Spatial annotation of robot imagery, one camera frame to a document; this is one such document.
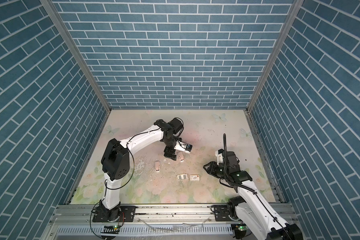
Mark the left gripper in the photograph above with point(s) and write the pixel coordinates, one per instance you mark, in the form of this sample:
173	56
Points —
170	153

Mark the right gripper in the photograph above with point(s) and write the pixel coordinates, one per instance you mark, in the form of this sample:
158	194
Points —
211	168

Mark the staple box tray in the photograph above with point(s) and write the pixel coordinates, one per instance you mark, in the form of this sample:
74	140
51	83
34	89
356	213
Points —
182	177

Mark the staple box sleeve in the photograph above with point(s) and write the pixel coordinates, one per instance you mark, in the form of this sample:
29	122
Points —
194	178

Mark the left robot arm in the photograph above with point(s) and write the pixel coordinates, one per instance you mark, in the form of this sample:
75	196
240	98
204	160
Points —
118	154

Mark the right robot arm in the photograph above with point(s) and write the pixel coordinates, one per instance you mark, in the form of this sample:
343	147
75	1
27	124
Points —
250	207

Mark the right controller board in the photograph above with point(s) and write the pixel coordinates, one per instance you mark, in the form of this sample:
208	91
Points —
240	231

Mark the controller board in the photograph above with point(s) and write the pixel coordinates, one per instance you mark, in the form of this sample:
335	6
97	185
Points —
110	232
240	231

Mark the left controller board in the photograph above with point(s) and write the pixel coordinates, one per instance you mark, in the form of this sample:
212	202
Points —
110	232

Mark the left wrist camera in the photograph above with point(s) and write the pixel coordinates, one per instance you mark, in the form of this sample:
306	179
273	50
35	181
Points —
183	147

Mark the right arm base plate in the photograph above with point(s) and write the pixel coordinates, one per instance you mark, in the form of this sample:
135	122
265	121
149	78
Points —
225	212

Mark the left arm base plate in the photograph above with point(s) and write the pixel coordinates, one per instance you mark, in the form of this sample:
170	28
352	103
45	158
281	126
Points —
124	214

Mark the aluminium front rail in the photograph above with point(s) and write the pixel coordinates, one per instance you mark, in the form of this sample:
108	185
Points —
151	222

